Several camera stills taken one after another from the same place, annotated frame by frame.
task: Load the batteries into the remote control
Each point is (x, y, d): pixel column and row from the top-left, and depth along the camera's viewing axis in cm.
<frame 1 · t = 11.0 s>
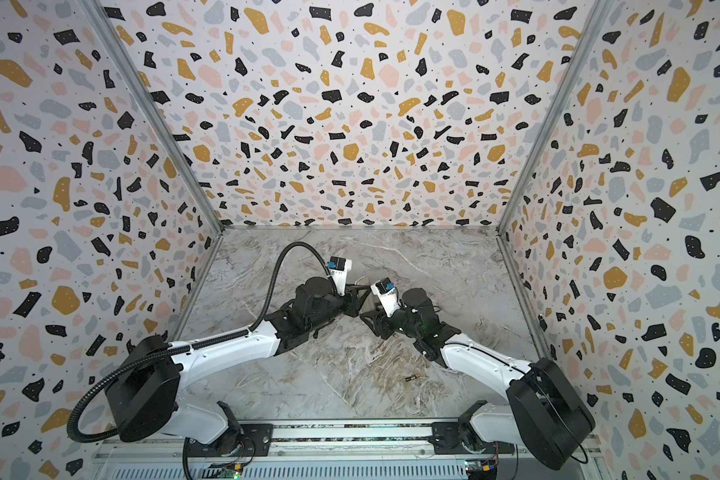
left hand: (370, 284, 77), fingers closed
right hand: (362, 307, 81), fingers open
AAA battery near: (410, 378, 85), on the table

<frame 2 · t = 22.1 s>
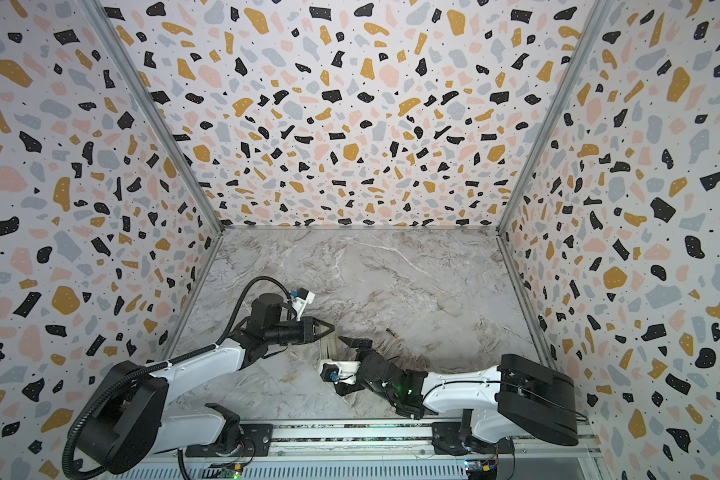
left hand: (331, 326, 81), fingers closed
right hand: (333, 346, 76), fingers open
AAA battery far: (389, 330, 96), on the table
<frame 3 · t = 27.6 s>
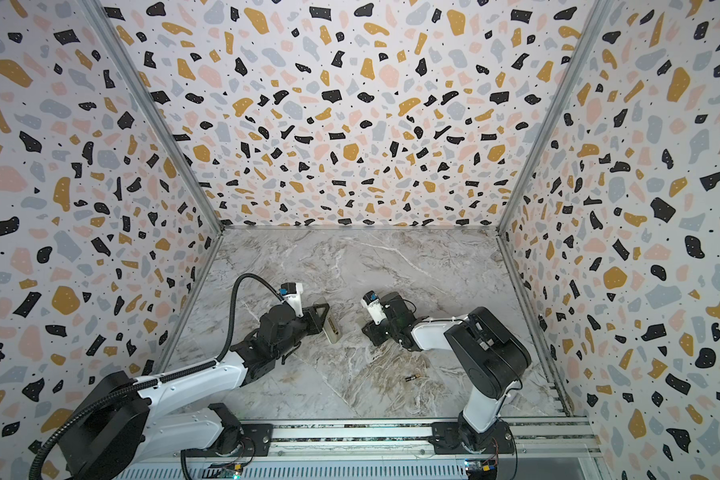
left hand: (327, 302, 81), fingers closed
right hand: (361, 322, 92), fingers open
white remote control: (332, 328, 85), point 11 cm above the table
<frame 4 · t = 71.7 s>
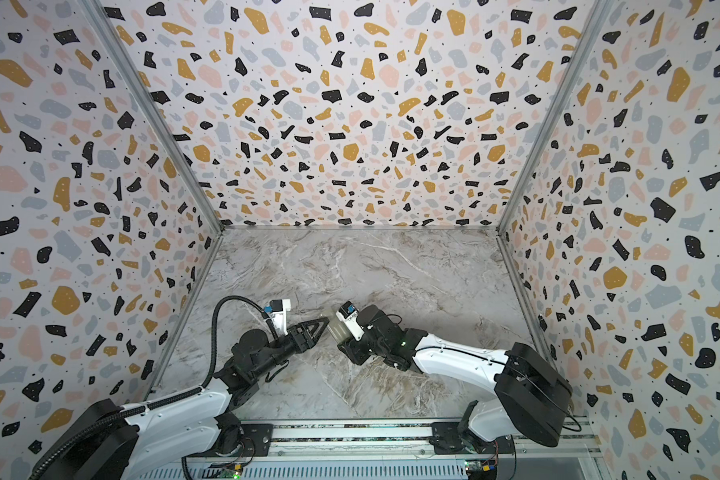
left hand: (323, 320, 76), fingers open
right hand: (338, 337, 80), fingers open
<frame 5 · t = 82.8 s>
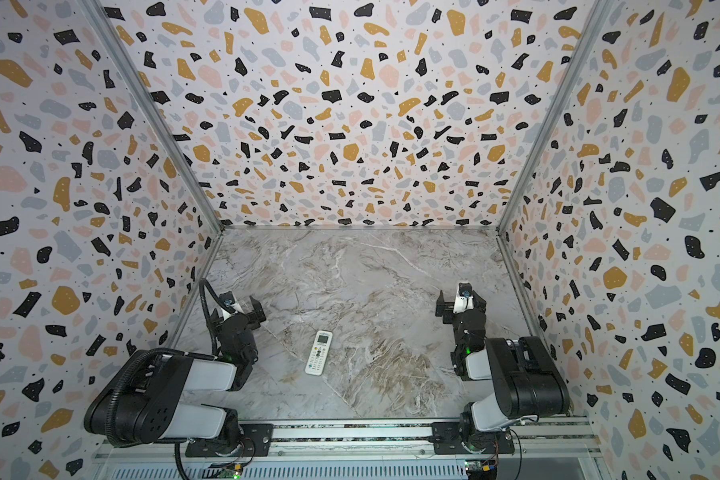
left hand: (232, 299, 86), fingers open
right hand: (455, 286, 89), fingers open
